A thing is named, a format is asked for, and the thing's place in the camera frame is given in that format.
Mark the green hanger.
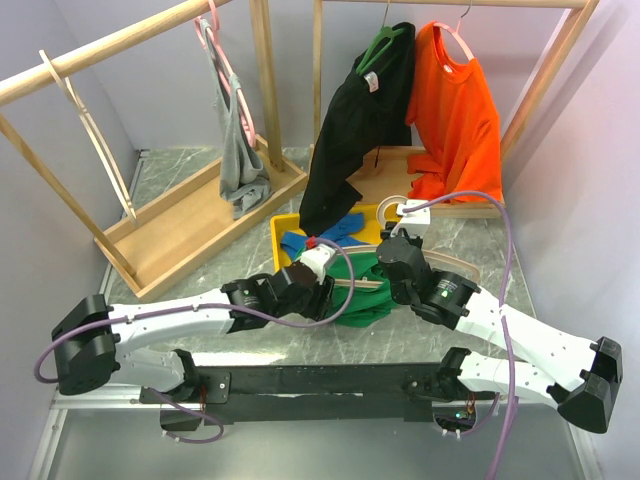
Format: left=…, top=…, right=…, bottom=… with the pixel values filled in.
left=355, top=1, right=405, bottom=76

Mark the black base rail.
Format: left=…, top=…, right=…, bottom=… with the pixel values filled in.
left=138, top=360, right=506, bottom=432

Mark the pink hanger rack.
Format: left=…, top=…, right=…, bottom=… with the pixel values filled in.
left=434, top=0, right=475, bottom=61
left=194, top=0, right=257, bottom=147

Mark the pink hanger left rack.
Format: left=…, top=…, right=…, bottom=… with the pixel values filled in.
left=194, top=0, right=257, bottom=147

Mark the right wooden clothes rack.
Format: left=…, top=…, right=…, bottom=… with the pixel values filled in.
left=312, top=0, right=599, bottom=204

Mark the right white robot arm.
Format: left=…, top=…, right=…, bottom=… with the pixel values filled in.
left=376, top=222, right=623, bottom=434

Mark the black t-shirt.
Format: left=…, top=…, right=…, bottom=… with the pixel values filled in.
left=299, top=22, right=416, bottom=236

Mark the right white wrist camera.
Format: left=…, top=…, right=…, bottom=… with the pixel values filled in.
left=396, top=199, right=431, bottom=239

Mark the wooden clothes rack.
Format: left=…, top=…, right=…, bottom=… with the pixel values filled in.
left=1, top=1, right=308, bottom=300
left=312, top=0, right=599, bottom=204

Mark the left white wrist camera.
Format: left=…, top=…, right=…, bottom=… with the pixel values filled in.
left=299, top=237, right=336, bottom=283

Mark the wooden hanger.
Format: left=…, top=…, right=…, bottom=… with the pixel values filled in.
left=344, top=195, right=480, bottom=283
left=39, top=50, right=138, bottom=226

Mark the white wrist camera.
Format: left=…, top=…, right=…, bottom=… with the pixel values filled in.
left=396, top=199, right=431, bottom=239
left=299, top=237, right=336, bottom=283

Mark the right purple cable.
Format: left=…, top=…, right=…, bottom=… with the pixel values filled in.
left=402, top=190, right=516, bottom=480

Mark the green tank top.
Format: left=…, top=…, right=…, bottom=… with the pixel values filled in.
left=328, top=253, right=397, bottom=328

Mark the blue garment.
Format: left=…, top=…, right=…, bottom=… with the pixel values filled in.
left=279, top=213, right=367, bottom=261

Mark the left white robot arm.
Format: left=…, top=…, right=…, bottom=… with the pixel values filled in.
left=51, top=262, right=335, bottom=402

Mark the grey tank top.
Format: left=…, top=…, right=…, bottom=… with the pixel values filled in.
left=197, top=17, right=274, bottom=221

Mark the yellow plastic tray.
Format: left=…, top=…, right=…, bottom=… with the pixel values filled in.
left=270, top=204, right=400, bottom=270

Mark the left wooden clothes rack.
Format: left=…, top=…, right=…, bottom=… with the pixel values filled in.
left=1, top=1, right=308, bottom=300

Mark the pink hanger right rack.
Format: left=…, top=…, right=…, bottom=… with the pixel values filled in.
left=434, top=0, right=475, bottom=61

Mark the orange t-shirt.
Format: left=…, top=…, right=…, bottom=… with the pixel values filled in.
left=405, top=22, right=503, bottom=201

